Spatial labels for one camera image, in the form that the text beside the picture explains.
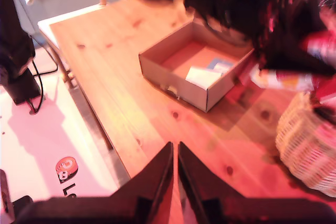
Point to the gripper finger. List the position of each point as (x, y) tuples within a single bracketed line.
[(155, 182), (197, 182), (288, 62)]

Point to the dark red egg bag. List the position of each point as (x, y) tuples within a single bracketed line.
[(286, 81)]

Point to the brown cardboard box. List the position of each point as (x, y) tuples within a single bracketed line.
[(189, 87)]

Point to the woven wicker basket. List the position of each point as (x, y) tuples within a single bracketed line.
[(307, 145)]

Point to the light blue paper sheet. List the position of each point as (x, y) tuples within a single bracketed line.
[(221, 64)]

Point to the white carton red logo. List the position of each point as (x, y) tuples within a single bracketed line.
[(39, 142)]

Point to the black upright stand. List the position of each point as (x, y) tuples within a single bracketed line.
[(15, 51)]

